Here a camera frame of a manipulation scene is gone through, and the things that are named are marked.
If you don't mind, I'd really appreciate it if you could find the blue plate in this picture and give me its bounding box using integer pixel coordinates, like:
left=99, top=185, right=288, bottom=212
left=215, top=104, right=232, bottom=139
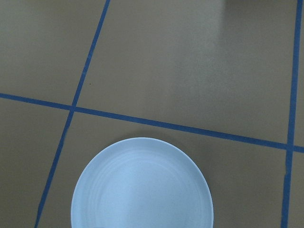
left=71, top=137, right=214, bottom=228

